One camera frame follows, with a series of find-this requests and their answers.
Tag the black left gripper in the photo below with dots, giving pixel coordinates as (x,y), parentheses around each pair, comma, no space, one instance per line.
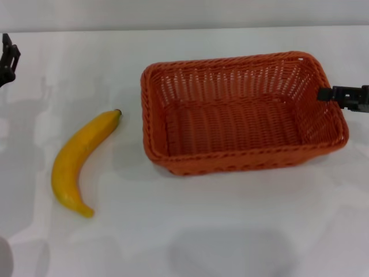
(6,76)

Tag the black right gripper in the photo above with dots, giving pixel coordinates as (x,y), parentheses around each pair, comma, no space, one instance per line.
(363,99)

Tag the orange woven plastic basket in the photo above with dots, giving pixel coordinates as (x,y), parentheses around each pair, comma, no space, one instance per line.
(230,130)

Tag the yellow banana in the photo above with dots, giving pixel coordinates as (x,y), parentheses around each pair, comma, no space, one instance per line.
(72,161)

